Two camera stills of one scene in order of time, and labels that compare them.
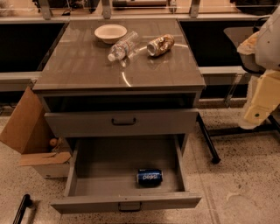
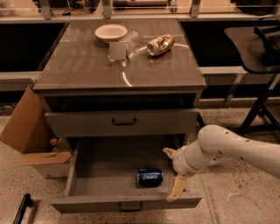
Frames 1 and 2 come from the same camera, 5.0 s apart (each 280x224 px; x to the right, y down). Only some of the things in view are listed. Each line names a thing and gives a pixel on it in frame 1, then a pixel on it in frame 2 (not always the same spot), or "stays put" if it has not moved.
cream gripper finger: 266,98 -> 186,160
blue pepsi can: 150,178 stays put
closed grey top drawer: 105,122 stays put
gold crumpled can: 161,45 stays put
